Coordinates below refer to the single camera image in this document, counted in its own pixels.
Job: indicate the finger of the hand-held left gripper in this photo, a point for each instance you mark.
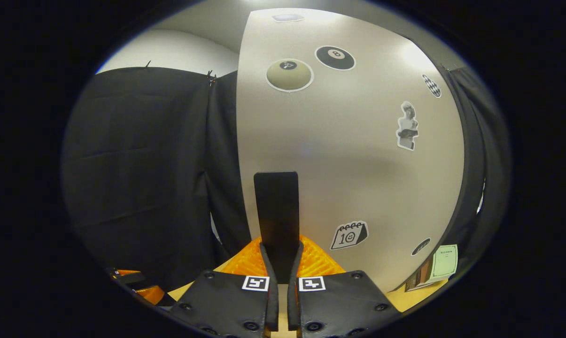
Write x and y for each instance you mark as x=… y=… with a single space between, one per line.
x=149 y=293

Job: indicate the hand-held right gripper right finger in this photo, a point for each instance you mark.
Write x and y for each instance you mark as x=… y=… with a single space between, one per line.
x=339 y=305

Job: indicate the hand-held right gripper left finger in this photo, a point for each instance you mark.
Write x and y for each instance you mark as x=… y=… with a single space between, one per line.
x=231 y=305

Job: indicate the grey cabinet door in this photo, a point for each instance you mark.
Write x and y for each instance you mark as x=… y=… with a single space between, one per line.
x=348 y=164

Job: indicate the brown book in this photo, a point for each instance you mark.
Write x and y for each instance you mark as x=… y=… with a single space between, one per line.
x=421 y=278

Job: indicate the pale green book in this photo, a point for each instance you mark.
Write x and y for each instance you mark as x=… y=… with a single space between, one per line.
x=444 y=263

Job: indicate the black backdrop cloth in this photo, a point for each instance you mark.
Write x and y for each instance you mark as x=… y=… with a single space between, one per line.
x=137 y=164

